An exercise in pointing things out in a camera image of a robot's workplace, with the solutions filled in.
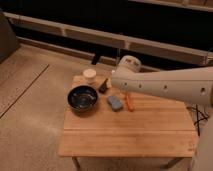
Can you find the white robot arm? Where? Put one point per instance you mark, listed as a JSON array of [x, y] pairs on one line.
[[193, 86]]

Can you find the dark ceramic bowl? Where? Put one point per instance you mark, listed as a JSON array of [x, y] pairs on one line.
[[82, 98]]

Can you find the blue sponge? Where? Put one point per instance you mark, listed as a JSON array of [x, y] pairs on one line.
[[114, 103]]

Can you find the white cup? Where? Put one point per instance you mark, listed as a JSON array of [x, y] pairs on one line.
[[89, 75]]

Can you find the wooden table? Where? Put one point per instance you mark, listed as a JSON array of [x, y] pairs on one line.
[[156, 127]]

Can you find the grey cabinet corner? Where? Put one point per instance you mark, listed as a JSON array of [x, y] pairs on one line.
[[8, 40]]

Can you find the black post base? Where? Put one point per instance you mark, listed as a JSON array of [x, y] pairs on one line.
[[95, 59]]

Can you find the orange handled tool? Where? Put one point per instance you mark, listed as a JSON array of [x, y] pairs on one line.
[[129, 102]]

